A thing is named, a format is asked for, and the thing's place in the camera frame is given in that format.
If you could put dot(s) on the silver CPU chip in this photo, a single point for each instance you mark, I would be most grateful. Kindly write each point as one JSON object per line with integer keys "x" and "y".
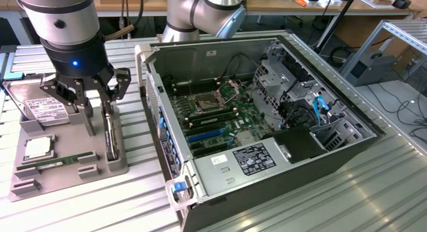
{"x": 37, "y": 147}

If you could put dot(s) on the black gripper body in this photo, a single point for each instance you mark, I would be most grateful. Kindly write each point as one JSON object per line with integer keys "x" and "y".
{"x": 76, "y": 59}

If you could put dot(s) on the open black PC case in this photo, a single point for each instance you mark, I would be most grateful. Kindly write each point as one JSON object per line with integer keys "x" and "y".
{"x": 300, "y": 182}

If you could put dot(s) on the blue expansion slot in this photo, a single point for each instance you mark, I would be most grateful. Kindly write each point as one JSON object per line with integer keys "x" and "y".
{"x": 204, "y": 136}

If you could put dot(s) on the black plastic shroud box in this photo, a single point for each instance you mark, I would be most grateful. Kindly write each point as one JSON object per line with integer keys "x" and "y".
{"x": 296, "y": 144}

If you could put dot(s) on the thin metal locking lever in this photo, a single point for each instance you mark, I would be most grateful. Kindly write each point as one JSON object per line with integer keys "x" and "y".
{"x": 190, "y": 88}

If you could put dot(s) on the silver power supply unit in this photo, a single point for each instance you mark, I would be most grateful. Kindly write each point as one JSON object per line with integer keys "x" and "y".
{"x": 234, "y": 177}

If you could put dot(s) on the blue disk caddy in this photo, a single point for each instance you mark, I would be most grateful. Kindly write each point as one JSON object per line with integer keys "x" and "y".
{"x": 15, "y": 76}

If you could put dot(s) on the metal socket cover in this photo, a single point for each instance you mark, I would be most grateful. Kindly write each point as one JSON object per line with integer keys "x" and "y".
{"x": 228, "y": 90}

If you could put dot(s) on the black tripod pole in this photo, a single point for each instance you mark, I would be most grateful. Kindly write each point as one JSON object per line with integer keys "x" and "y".
{"x": 336, "y": 19}

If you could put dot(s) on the grey box device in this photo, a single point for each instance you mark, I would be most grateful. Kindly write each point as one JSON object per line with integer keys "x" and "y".
{"x": 376, "y": 69}

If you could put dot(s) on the grey plastic parts rack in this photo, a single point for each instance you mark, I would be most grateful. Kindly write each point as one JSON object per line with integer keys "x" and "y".
{"x": 67, "y": 142}

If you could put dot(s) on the long wooden desk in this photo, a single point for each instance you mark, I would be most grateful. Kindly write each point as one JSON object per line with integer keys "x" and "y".
{"x": 274, "y": 4}

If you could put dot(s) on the blue case latch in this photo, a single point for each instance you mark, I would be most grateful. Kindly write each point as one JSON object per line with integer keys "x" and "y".
{"x": 178, "y": 187}

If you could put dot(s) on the grey aluminium profile post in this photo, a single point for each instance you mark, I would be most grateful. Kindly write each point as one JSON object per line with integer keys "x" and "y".
{"x": 7, "y": 62}

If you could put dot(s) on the white device box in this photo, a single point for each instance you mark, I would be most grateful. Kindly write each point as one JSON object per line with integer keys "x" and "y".
{"x": 328, "y": 2}

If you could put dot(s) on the silver disk bay bracket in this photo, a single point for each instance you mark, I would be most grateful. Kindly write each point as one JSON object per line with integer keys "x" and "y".
{"x": 336, "y": 134}

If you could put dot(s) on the green motherboard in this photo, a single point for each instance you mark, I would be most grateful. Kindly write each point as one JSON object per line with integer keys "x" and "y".
{"x": 247, "y": 109}

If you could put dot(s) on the aluminium profile frame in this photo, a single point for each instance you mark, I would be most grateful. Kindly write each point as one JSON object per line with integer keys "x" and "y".
{"x": 410, "y": 32}

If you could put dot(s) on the black expansion slot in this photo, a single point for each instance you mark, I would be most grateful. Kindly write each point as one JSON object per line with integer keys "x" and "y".
{"x": 208, "y": 150}

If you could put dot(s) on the orange and white box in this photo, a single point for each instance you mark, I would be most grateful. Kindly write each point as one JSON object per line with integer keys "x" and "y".
{"x": 300, "y": 1}

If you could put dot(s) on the black RAM stick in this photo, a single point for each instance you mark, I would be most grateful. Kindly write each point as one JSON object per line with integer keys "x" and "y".
{"x": 210, "y": 120}

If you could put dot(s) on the graphics card with black shroud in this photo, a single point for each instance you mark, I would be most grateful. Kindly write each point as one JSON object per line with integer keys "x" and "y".
{"x": 111, "y": 142}

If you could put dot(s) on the perforated metal drive cage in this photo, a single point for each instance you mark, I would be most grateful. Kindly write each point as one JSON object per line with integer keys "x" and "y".
{"x": 270, "y": 97}

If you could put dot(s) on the CPU socket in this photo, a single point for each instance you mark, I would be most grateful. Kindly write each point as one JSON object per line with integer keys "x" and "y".
{"x": 207, "y": 102}

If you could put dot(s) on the green RAM stick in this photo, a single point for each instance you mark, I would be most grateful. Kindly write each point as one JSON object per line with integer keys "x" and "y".
{"x": 67, "y": 160}

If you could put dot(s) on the silver chipset heat sink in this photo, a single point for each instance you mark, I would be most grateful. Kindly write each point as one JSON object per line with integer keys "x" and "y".
{"x": 244, "y": 138}

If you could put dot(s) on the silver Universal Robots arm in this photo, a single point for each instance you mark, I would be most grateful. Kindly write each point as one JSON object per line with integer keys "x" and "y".
{"x": 63, "y": 19}

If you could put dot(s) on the silver hard disk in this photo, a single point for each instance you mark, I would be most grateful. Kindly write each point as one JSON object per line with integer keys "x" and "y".
{"x": 43, "y": 109}

